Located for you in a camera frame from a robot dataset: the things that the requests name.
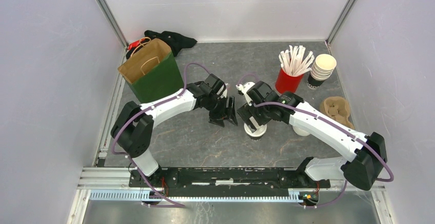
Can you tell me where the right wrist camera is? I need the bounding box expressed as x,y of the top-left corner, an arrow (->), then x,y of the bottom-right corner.
236,82 -> 255,106

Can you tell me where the red object behind bag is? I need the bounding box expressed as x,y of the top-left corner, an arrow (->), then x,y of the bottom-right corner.
127,39 -> 142,51

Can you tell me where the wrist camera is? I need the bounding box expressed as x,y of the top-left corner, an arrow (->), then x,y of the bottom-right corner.
219,83 -> 228,98
236,82 -> 255,106

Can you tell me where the green paper bag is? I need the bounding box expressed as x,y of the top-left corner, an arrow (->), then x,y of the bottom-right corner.
118,38 -> 184,103

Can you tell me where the purple cable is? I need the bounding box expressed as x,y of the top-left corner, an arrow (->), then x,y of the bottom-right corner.
111,63 -> 211,208
236,73 -> 395,208

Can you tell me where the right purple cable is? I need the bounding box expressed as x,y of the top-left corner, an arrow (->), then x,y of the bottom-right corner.
236,73 -> 395,208

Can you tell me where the stack of white lids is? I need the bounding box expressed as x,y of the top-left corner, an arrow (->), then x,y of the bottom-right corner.
292,126 -> 310,136

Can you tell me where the red cup holder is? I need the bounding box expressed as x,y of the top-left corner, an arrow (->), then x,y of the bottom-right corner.
275,69 -> 303,94

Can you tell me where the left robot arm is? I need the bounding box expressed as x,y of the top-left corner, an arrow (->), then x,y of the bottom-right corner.
110,74 -> 238,187

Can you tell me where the black cloth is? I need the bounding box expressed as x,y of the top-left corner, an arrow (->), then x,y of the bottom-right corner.
126,30 -> 197,59

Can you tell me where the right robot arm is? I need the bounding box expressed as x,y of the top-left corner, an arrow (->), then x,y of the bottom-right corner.
236,81 -> 394,191

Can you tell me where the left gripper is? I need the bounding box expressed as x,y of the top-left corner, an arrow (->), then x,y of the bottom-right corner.
205,95 -> 238,128

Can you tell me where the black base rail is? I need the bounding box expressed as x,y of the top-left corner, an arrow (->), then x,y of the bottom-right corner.
147,167 -> 331,197

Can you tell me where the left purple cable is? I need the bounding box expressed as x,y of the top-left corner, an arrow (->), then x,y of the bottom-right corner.
111,63 -> 211,208

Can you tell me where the stack of paper cups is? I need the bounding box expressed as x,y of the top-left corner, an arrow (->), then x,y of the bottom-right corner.
307,54 -> 337,90

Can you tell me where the brown cardboard cup carrier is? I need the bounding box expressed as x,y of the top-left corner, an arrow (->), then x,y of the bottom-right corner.
320,96 -> 354,129

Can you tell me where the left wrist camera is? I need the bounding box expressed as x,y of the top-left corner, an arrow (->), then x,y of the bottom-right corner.
219,83 -> 228,98

